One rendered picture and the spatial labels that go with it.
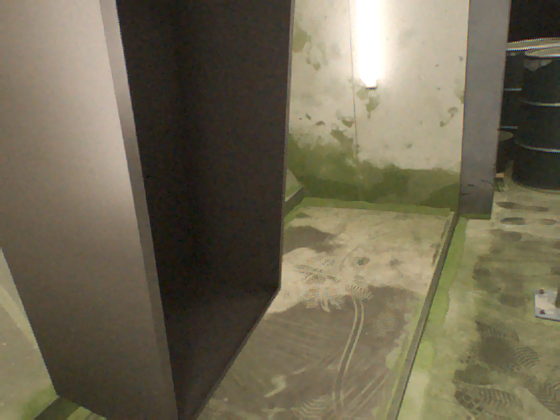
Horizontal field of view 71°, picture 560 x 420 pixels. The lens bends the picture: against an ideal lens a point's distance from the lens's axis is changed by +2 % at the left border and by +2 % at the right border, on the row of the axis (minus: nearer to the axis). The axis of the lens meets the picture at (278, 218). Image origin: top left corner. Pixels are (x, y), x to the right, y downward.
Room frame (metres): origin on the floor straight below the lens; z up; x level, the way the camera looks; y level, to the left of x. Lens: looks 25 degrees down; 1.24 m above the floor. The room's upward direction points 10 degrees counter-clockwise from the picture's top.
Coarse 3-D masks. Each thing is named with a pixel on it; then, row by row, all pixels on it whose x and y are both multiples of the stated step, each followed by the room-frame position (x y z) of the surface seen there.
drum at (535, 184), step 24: (528, 72) 2.60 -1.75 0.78; (552, 72) 2.43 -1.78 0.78; (528, 96) 2.57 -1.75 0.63; (552, 96) 2.42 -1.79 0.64; (528, 120) 2.55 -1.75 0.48; (552, 120) 2.40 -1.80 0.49; (528, 144) 2.52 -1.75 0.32; (552, 144) 2.39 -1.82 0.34; (528, 168) 2.50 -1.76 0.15; (552, 168) 2.37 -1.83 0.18; (552, 192) 2.35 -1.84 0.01
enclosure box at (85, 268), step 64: (0, 0) 0.57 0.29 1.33; (64, 0) 0.52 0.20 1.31; (128, 0) 1.05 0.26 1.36; (192, 0) 1.16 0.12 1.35; (256, 0) 1.08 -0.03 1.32; (0, 64) 0.60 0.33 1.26; (64, 64) 0.54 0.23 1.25; (128, 64) 1.04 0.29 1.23; (192, 64) 1.18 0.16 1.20; (256, 64) 1.09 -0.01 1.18; (0, 128) 0.62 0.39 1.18; (64, 128) 0.56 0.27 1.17; (128, 128) 0.53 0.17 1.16; (192, 128) 1.21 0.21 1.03; (256, 128) 1.11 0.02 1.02; (0, 192) 0.66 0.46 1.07; (64, 192) 0.59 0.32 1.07; (128, 192) 0.53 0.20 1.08; (192, 192) 1.24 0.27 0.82; (256, 192) 1.13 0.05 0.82; (64, 256) 0.62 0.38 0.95; (128, 256) 0.55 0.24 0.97; (192, 256) 1.27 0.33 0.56; (256, 256) 1.15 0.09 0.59; (64, 320) 0.66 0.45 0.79; (128, 320) 0.58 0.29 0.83; (192, 320) 0.98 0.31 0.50; (256, 320) 0.95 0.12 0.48; (64, 384) 0.72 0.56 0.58; (128, 384) 0.61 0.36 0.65; (192, 384) 0.76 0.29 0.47
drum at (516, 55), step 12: (516, 48) 3.03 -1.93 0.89; (528, 48) 2.97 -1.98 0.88; (516, 60) 3.03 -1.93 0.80; (504, 72) 3.09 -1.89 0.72; (516, 72) 3.02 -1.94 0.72; (504, 84) 3.09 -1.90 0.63; (516, 84) 3.02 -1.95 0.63; (504, 96) 3.08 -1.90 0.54; (516, 96) 3.01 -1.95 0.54; (504, 108) 3.07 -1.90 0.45; (516, 108) 3.00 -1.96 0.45; (504, 120) 3.06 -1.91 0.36; (516, 120) 3.00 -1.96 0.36
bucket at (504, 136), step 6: (504, 132) 3.00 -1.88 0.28; (504, 138) 2.99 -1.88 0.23; (510, 138) 2.84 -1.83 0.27; (498, 144) 2.82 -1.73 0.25; (504, 144) 2.83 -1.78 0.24; (498, 150) 2.83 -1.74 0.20; (504, 150) 2.84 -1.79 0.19; (498, 156) 2.83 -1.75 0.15; (504, 156) 2.85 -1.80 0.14; (498, 162) 2.84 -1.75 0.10; (504, 162) 2.86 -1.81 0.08; (498, 168) 2.85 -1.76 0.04
